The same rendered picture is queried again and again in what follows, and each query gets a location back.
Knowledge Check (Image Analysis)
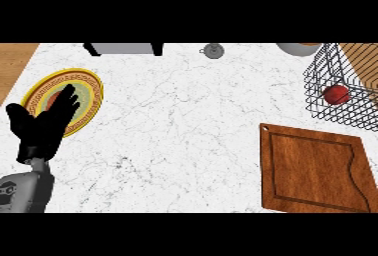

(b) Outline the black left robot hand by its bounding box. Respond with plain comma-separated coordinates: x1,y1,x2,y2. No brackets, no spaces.
4,83,81,165

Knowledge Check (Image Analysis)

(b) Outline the brown wooden cutting board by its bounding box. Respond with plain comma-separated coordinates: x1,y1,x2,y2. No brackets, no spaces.
258,122,378,214

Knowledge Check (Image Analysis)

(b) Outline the red bell pepper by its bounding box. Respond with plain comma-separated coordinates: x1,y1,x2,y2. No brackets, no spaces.
322,84,351,106

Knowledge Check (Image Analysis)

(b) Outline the brown striped wooden board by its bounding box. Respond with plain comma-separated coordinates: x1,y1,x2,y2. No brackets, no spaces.
338,43,378,108

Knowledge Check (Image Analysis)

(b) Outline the yellow patterned plate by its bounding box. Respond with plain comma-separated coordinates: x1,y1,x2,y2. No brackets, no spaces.
21,68,105,139

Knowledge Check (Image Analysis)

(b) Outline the grey appliance with black legs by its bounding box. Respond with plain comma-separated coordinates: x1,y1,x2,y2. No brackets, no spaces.
83,43,165,57

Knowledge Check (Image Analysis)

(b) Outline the small grey round lid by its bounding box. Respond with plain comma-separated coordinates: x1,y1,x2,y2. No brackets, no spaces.
198,43,226,60

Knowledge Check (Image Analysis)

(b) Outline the grey round bowl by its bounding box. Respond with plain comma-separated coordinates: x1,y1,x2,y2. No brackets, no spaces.
275,43,323,58

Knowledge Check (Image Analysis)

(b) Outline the black wire basket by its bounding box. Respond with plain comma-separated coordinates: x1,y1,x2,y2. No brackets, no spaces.
303,43,378,132

